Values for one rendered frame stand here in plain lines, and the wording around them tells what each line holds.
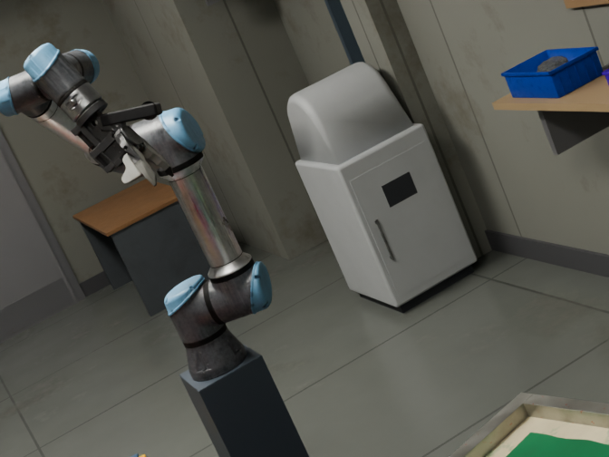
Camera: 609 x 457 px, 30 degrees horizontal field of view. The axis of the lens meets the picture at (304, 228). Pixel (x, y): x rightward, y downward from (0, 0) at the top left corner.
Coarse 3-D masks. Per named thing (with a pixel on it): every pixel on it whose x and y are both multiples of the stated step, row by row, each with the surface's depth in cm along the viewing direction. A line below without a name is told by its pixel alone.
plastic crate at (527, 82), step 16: (576, 48) 435; (592, 48) 426; (528, 64) 452; (544, 64) 436; (560, 64) 431; (576, 64) 422; (592, 64) 425; (512, 80) 445; (528, 80) 434; (544, 80) 424; (560, 80) 420; (576, 80) 423; (592, 80) 426; (512, 96) 451; (528, 96) 440; (544, 96) 430; (560, 96) 421
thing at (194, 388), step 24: (264, 360) 281; (192, 384) 281; (216, 384) 277; (240, 384) 279; (264, 384) 282; (216, 408) 278; (240, 408) 280; (264, 408) 282; (216, 432) 282; (240, 432) 281; (264, 432) 283; (288, 432) 286; (240, 456) 281; (264, 456) 284; (288, 456) 286
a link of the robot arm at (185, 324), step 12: (180, 288) 279; (192, 288) 276; (204, 288) 276; (168, 300) 277; (180, 300) 275; (192, 300) 276; (204, 300) 275; (168, 312) 280; (180, 312) 276; (192, 312) 276; (204, 312) 275; (180, 324) 278; (192, 324) 277; (204, 324) 277; (216, 324) 278; (180, 336) 281; (192, 336) 278; (204, 336) 278
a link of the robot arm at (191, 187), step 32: (160, 128) 260; (192, 128) 264; (192, 160) 263; (192, 192) 266; (192, 224) 270; (224, 224) 271; (224, 256) 271; (224, 288) 272; (256, 288) 271; (224, 320) 277
